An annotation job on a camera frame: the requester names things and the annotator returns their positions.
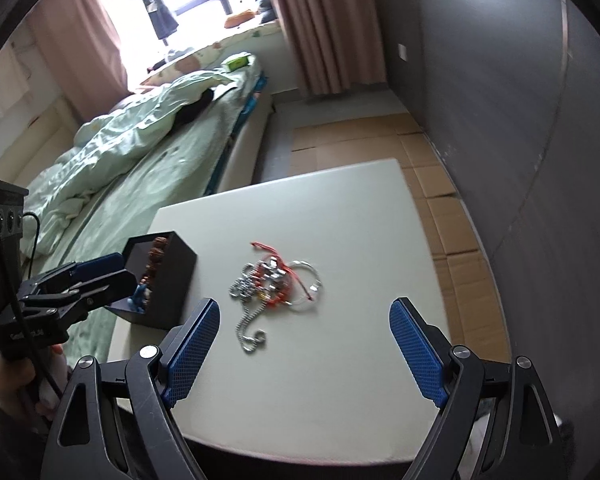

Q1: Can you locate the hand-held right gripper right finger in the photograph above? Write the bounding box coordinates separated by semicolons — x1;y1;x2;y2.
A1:
389;297;563;480

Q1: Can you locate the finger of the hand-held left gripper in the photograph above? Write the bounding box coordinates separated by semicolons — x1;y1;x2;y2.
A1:
32;252;127;292
19;269;139;312

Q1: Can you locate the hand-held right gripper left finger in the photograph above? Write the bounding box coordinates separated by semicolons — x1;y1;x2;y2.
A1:
42;297;221;480

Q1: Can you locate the dark red bead bracelet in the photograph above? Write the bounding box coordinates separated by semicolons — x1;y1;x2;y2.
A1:
139;232;170;286

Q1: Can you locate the black jewelry box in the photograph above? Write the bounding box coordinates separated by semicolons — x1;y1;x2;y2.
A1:
104;231;198;331

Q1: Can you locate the silver chain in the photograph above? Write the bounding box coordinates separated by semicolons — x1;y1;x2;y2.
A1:
230;280;269;354

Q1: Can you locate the silver charm bracelet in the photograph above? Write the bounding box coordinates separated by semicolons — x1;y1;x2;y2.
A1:
230;260;291;307

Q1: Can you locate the silver bangle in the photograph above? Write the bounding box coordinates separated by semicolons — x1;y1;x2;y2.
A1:
287;259;324;311

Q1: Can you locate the person's left hand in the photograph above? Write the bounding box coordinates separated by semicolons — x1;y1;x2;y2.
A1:
0;342;67;431

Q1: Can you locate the bed with green sheet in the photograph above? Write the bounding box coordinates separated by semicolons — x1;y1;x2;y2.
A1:
0;57;276;361

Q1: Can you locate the beige headboard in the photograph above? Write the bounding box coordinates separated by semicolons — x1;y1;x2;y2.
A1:
0;95;81;186

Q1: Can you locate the light green quilt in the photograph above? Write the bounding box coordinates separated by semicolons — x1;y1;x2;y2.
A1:
22;69;261;256

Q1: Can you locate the white table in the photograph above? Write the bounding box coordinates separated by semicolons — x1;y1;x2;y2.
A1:
290;112;511;361

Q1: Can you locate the beige towel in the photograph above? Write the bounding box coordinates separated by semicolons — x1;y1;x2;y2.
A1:
0;47;31;116

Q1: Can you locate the black cloth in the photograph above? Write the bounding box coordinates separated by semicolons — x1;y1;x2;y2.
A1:
172;89;216;126

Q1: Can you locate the pink curtain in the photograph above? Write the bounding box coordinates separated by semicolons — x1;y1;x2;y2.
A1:
27;0;131;121
264;0;388;96

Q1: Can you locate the floral windowsill cushion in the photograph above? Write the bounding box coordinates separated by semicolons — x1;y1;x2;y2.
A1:
142;25;281;86

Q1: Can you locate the orange item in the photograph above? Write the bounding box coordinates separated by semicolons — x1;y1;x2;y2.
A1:
225;10;257;28

